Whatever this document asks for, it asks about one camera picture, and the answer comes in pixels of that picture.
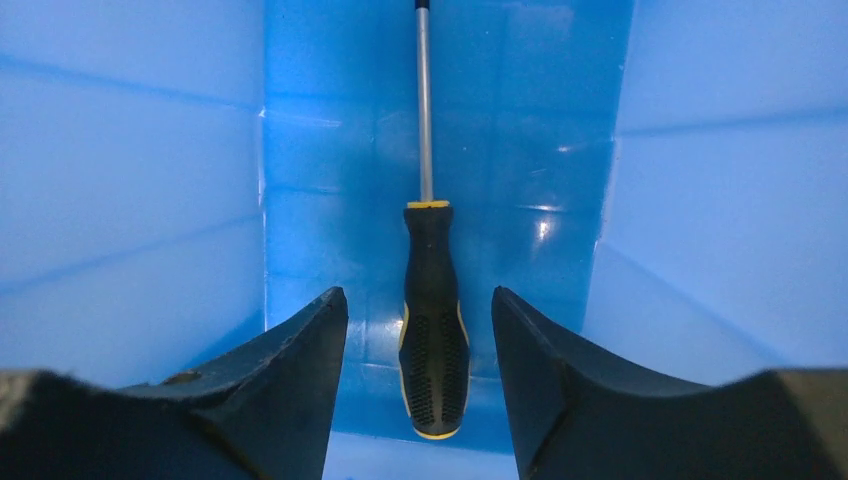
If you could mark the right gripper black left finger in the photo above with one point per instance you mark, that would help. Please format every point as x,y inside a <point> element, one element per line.
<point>260,411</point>

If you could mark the black yellow screwdriver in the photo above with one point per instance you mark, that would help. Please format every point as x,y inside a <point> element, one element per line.
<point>434,350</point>

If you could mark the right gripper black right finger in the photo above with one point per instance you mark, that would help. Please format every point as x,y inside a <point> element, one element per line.
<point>579,411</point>

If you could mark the blue plastic bin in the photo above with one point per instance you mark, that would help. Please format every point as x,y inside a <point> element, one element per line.
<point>667,179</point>

